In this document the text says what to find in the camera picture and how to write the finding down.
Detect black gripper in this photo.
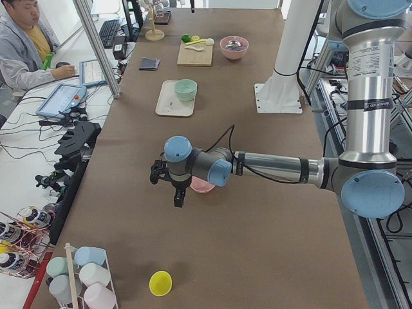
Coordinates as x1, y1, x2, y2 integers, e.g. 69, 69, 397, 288
149, 160, 190, 207

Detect small pink bowl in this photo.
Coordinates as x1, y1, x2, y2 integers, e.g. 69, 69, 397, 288
190, 176, 215, 194

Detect white ceramic spoon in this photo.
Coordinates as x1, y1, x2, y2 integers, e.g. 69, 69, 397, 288
184, 46, 205, 52

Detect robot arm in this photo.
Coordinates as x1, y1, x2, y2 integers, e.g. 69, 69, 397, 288
150, 1, 411, 218

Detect yellow plastic spoon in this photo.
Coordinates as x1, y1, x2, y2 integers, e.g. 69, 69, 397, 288
185, 39, 206, 46

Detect large pink bowl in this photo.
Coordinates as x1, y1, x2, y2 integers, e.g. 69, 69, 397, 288
220, 36, 249, 60

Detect white rectangular tray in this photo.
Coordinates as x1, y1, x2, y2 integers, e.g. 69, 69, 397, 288
155, 80, 195, 117

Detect wooden cup rack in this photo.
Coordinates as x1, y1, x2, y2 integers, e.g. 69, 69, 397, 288
64, 243, 119, 308

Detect stacked green bowls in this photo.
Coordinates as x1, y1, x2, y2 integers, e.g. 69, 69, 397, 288
174, 79, 198, 102

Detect blue cup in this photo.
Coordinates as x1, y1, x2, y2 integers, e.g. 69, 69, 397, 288
74, 247, 106, 267

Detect black tool stand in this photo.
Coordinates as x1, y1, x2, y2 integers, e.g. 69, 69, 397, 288
54, 121, 102, 172

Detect white cup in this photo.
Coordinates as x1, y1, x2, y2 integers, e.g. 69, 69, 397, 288
79, 263, 110, 286

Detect pink cup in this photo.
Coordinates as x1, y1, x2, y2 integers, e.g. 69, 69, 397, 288
84, 283, 116, 309

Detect grey folded cloth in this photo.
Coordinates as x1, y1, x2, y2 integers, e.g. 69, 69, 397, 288
139, 57, 160, 71

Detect wooden cutting board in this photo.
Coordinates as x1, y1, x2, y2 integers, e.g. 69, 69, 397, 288
177, 42, 213, 67

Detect green cup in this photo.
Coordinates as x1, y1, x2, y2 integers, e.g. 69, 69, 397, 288
46, 257, 69, 278

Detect blue teach pendant tablet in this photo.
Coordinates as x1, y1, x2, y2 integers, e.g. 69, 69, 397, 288
35, 84, 87, 118

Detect grey cup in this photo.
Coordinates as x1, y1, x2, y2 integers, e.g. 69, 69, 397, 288
49, 274, 72, 304

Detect green lime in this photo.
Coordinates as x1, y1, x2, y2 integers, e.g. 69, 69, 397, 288
181, 34, 191, 43

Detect metal scoop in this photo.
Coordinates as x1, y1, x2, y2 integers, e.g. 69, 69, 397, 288
225, 40, 245, 52

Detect wooden mug tree stand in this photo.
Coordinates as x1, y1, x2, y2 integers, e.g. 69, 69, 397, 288
145, 1, 165, 41

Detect black power adapter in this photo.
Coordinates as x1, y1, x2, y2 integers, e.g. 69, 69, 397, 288
112, 35, 127, 60

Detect black keyboard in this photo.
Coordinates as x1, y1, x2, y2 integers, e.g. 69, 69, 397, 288
98, 19, 120, 49

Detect person in grey jacket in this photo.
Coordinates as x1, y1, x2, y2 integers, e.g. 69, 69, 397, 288
1, 1, 75, 91

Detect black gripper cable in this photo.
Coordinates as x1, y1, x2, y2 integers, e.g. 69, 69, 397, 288
205, 124, 303, 184

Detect aluminium frame post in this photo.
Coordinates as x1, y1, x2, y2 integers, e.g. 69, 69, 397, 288
73, 0, 120, 99

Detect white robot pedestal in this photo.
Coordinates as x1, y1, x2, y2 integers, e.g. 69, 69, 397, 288
254, 0, 323, 114

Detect copper wire bottle rack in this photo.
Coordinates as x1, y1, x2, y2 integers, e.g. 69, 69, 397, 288
1, 206, 55, 279

